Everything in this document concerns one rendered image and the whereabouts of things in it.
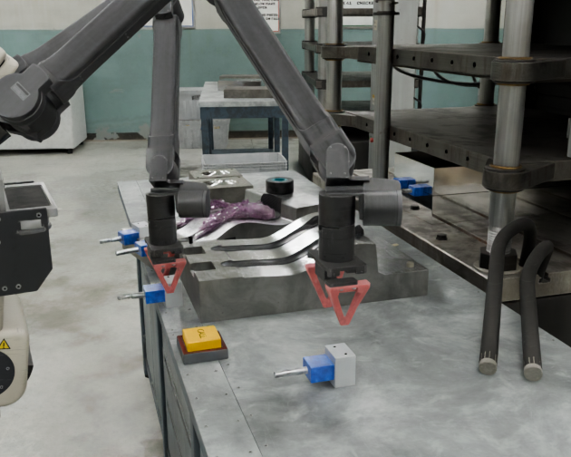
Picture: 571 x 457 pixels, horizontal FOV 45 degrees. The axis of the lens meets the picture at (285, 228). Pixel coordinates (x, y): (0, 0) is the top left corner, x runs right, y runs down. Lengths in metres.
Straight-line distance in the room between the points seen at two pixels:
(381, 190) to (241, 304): 0.46
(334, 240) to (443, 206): 1.11
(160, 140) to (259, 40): 0.38
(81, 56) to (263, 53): 0.30
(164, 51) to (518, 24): 0.78
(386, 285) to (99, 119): 7.45
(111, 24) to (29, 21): 7.63
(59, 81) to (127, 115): 7.52
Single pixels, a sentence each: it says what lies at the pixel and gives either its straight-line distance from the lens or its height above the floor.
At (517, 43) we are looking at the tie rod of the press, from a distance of 1.69.
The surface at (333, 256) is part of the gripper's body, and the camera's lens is 1.08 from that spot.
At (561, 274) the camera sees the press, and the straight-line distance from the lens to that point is 1.84.
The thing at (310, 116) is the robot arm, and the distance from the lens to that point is 1.10.
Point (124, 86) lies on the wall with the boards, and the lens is 8.68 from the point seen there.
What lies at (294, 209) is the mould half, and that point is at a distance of 1.83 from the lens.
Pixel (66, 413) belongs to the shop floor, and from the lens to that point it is 2.77.
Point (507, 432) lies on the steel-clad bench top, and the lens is 1.11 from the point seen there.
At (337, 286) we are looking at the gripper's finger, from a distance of 1.05.
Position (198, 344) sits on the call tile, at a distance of 1.25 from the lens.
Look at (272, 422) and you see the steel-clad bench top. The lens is 1.08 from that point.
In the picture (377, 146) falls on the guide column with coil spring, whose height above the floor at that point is 0.97.
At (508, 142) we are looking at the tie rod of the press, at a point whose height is 1.10.
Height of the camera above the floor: 1.37
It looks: 16 degrees down
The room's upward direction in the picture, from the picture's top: straight up
